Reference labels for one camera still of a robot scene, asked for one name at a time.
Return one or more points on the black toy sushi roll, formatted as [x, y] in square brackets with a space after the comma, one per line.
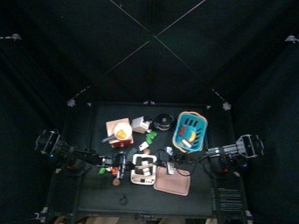
[144, 165]

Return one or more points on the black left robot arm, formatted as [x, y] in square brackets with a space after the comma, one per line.
[74, 153]

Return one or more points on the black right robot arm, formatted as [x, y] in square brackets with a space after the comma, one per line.
[230, 150]

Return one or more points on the small white grey toy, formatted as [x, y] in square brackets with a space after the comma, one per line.
[170, 150]

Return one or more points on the small orange toy piece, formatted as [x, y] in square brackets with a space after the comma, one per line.
[114, 171]

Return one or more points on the dark grey toy piece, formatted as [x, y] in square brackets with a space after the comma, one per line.
[131, 151]

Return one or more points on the white plastic tray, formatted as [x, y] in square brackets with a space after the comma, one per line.
[143, 179]

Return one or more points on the small brown toy piece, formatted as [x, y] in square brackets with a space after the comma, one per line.
[147, 151]

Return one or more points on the round brown toy cookie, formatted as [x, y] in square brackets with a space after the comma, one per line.
[116, 182]

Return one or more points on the white toy food piece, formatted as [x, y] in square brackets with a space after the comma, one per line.
[186, 143]

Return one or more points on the small green toy piece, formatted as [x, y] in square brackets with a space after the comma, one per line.
[102, 171]

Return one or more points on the red toy block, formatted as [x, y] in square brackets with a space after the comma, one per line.
[122, 143]

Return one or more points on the small white toy piece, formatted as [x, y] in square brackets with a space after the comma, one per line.
[144, 146]

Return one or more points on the pink cutting board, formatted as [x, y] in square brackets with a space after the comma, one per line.
[172, 183]

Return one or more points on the green toy vegetable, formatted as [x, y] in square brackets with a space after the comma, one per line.
[151, 137]

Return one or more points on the yellow toy banana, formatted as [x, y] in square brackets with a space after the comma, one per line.
[192, 136]

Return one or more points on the red toy food piece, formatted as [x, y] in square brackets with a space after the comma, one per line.
[182, 131]

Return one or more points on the toy pan with egg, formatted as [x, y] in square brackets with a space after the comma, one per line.
[122, 132]

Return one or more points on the blue basket orange rim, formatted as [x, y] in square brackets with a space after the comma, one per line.
[190, 131]

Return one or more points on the light wooden board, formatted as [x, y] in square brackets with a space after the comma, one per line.
[112, 126]

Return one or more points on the black toy pot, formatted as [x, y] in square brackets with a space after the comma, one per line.
[163, 122]

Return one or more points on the white toy box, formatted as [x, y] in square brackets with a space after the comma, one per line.
[140, 124]

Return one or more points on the metal frame corner bracket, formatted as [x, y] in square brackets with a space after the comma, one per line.
[71, 102]
[226, 106]
[15, 36]
[291, 38]
[148, 102]

